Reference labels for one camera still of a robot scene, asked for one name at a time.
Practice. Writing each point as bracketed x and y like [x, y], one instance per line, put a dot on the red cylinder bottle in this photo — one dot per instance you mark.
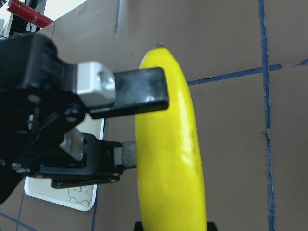
[28, 14]

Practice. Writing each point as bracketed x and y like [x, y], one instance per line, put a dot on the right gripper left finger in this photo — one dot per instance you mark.
[137, 91]

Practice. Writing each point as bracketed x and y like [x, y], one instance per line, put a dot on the white rectangular bear plate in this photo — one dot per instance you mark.
[80, 198]

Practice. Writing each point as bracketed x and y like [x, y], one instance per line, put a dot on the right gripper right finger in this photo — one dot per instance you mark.
[126, 155]

